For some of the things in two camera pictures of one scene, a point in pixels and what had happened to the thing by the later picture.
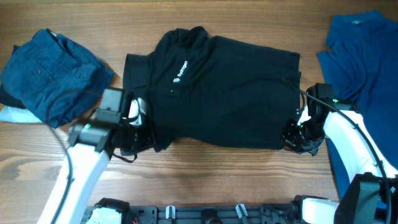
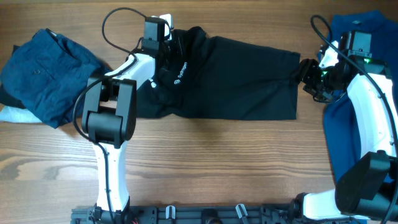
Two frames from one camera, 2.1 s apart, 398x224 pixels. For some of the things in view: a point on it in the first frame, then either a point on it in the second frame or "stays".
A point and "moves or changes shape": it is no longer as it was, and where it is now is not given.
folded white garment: (9, 114) stays
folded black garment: (7, 99) stays
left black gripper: (148, 142) -> (179, 48)
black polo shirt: (215, 91) moves or changes shape
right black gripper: (290, 144) -> (304, 72)
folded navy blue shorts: (54, 78) stays
